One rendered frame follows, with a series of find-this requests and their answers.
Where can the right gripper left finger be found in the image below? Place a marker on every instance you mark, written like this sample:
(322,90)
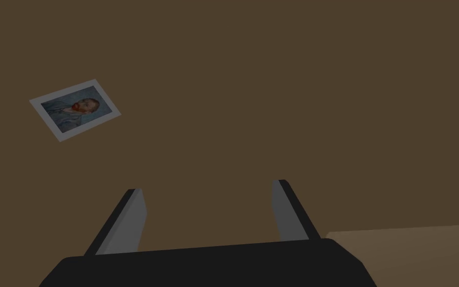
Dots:
(122,228)

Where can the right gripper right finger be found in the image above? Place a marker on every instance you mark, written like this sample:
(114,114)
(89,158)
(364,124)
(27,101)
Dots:
(293,217)

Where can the white framed portrait painting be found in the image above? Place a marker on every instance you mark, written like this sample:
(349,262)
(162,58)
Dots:
(75,110)

